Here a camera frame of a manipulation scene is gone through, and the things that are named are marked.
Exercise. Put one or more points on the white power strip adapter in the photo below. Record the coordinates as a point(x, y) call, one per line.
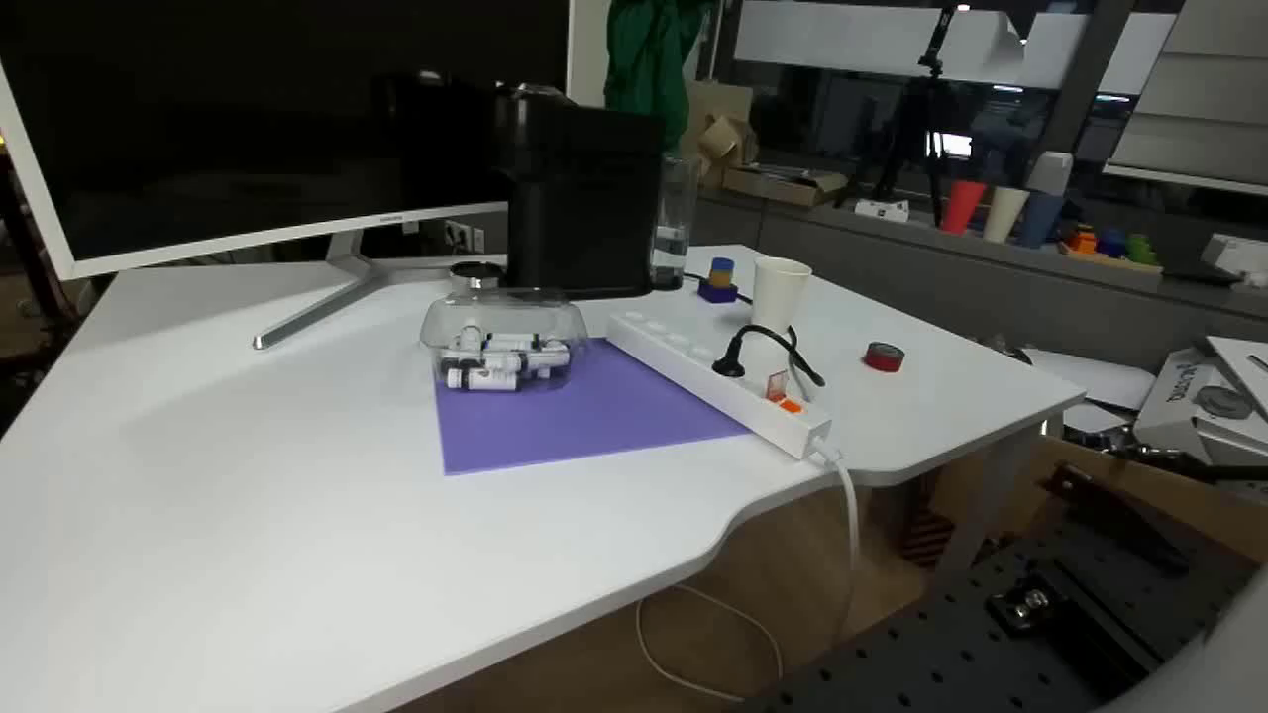
point(686, 350)

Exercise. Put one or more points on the purple paper mat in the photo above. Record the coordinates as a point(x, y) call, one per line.
point(603, 406)

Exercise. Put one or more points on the blue orange small toy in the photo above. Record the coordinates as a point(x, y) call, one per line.
point(719, 282)

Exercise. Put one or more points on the white paper cup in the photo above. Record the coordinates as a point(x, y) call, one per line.
point(773, 290)

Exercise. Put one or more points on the clear water tank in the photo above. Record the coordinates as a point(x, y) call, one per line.
point(677, 217)

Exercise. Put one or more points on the red tape roll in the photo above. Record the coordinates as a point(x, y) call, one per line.
point(884, 359)

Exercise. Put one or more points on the green hanging cloth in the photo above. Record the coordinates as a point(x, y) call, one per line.
point(647, 43)

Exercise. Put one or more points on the red cup on shelf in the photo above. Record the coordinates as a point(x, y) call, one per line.
point(961, 202)

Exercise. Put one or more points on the white cup on shelf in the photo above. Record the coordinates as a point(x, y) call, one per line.
point(1005, 210)

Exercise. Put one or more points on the blue cup on shelf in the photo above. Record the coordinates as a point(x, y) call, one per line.
point(1047, 196)

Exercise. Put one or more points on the black perforated breadboard base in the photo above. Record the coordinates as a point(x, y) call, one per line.
point(1053, 624)

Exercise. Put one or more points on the white framed monitor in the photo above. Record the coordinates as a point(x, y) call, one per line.
point(154, 132)

